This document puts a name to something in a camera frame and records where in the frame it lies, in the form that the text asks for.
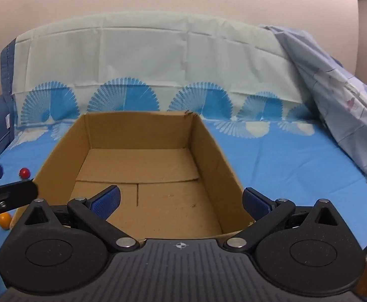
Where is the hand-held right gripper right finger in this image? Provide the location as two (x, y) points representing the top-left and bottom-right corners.
(224, 187), (355, 252)

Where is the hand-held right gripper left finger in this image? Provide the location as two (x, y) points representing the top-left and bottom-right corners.
(11, 185), (140, 252)

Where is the brown cardboard box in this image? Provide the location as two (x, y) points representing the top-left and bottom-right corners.
(9, 111), (256, 240)

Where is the small orange fruit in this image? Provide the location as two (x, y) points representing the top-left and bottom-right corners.
(0, 213), (13, 231)

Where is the blue fan-print sheet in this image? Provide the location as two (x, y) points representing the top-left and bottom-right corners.
(0, 11), (367, 302)

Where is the pale blue floral quilt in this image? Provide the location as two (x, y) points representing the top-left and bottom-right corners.
(259, 23), (367, 197)

